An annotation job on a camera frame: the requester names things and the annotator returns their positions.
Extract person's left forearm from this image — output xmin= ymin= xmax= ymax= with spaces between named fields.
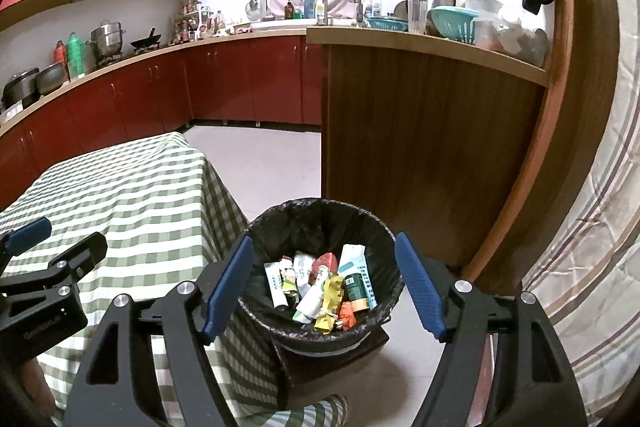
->
xmin=17 ymin=359 xmax=57 ymax=414

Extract green label dark bottle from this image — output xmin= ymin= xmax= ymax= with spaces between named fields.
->
xmin=345 ymin=274 xmax=369 ymax=314

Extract dark grey bowl pot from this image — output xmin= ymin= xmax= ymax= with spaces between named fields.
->
xmin=35 ymin=62 xmax=69 ymax=96

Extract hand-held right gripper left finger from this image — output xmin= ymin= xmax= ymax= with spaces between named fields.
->
xmin=62 ymin=234 xmax=256 ymax=427

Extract small teal basket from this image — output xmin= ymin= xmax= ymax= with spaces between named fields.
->
xmin=367 ymin=17 xmax=409 ymax=32

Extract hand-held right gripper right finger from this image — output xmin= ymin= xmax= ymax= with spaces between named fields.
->
xmin=394 ymin=231 xmax=588 ymax=427

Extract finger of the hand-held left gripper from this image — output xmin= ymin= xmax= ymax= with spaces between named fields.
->
xmin=0 ymin=216 xmax=53 ymax=261
xmin=0 ymin=232 xmax=109 ymax=316

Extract tall steel faucet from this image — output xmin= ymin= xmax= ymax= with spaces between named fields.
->
xmin=300 ymin=0 xmax=330 ymax=26

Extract orange plastic bag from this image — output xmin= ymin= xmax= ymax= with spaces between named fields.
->
xmin=337 ymin=302 xmax=359 ymax=331

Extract narrow white wrapper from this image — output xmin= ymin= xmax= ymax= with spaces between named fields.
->
xmin=292 ymin=287 xmax=326 ymax=326

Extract teal plastic basket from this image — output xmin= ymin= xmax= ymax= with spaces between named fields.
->
xmin=430 ymin=6 xmax=481 ymax=44

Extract olive yellow wrapper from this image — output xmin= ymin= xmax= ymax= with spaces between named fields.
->
xmin=315 ymin=274 xmax=347 ymax=336

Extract light blue printed wrapper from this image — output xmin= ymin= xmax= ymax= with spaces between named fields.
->
xmin=339 ymin=244 xmax=379 ymax=309

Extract brown wooden counter section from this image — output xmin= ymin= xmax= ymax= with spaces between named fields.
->
xmin=306 ymin=0 xmax=632 ymax=298

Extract green thermos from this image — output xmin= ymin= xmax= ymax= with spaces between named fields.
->
xmin=66 ymin=32 xmax=87 ymax=80

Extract striped beige cloth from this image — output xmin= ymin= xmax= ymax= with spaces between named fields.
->
xmin=522 ymin=0 xmax=640 ymax=410

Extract trash bin with black liner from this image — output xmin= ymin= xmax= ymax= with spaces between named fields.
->
xmin=239 ymin=198 xmax=406 ymax=355

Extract gas stove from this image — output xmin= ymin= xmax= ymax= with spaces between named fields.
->
xmin=95 ymin=48 xmax=164 ymax=60

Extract black wok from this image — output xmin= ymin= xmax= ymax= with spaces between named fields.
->
xmin=131 ymin=27 xmax=163 ymax=50

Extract clear plastic bags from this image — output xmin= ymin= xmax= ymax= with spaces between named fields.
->
xmin=472 ymin=19 xmax=549 ymax=68

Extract pale blue-white wrapper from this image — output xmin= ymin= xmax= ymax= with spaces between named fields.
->
xmin=292 ymin=252 xmax=314 ymax=298

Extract steel steamer pot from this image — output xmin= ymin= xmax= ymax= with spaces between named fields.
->
xmin=86 ymin=21 xmax=126 ymax=60

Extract dark grey lidded pot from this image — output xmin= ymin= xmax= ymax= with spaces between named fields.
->
xmin=2 ymin=68 xmax=41 ymax=108

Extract row of seasoning bottles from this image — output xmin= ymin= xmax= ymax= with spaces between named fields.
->
xmin=172 ymin=0 xmax=231 ymax=45

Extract steel kettle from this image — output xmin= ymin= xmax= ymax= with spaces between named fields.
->
xmin=406 ymin=0 xmax=446 ymax=35

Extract green checked tablecloth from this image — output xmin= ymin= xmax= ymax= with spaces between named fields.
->
xmin=0 ymin=132 xmax=351 ymax=427

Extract kitchen counter with red-brown cabinets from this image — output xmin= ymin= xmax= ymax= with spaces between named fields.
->
xmin=0 ymin=29 xmax=326 ymax=208

